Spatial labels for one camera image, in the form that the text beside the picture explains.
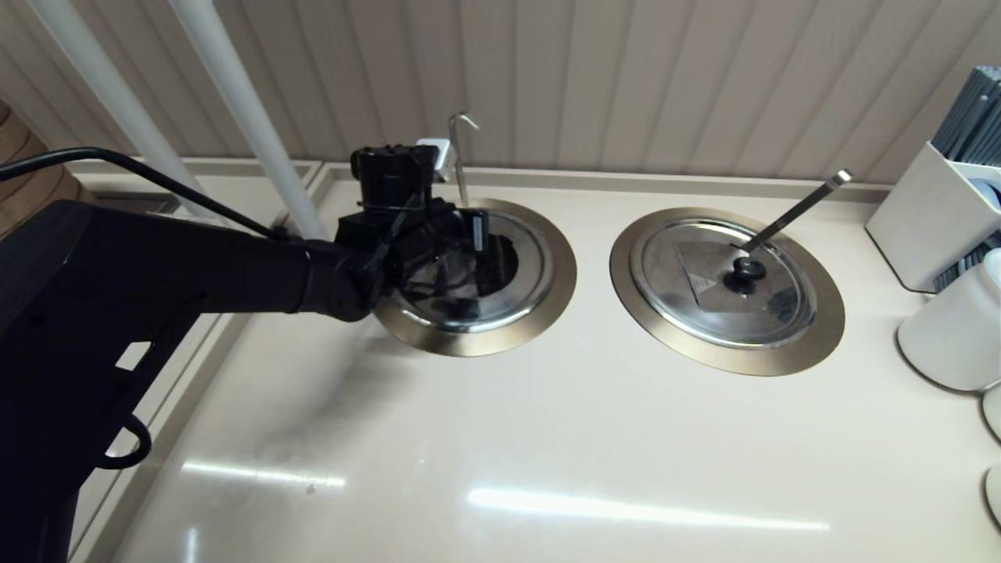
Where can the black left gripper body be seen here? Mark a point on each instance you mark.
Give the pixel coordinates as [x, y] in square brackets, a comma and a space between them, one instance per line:
[422, 242]

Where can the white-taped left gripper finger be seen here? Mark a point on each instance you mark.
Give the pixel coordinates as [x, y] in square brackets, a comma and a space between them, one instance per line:
[479, 231]

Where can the steel hinged lid black knob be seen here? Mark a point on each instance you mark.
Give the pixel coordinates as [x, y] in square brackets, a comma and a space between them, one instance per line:
[770, 313]
[536, 274]

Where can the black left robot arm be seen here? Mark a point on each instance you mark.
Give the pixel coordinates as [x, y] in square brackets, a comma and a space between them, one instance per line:
[156, 266]

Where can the white slanted pole with flange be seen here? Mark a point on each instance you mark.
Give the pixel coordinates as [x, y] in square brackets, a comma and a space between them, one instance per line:
[242, 102]

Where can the dark steel steamer tray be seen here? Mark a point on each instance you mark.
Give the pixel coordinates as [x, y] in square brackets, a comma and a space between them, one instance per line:
[148, 205]

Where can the bamboo steamer stack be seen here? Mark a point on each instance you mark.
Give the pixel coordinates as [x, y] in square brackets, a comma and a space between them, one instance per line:
[19, 156]

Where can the white utensil holder box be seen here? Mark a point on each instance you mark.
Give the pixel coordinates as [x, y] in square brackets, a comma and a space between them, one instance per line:
[919, 219]

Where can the white ceramic jar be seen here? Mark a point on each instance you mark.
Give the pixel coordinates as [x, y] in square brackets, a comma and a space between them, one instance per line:
[950, 328]

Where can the white blue-rimmed dish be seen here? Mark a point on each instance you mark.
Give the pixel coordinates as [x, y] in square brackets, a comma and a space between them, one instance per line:
[985, 195]

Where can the grey chopsticks bundle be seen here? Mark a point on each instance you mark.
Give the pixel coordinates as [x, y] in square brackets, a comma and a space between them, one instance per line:
[974, 117]

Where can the white ceramic bowl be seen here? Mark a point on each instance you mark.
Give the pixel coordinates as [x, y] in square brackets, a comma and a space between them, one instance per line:
[995, 493]
[993, 410]

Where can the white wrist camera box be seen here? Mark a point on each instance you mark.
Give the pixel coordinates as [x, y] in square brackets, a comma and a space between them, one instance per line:
[435, 156]

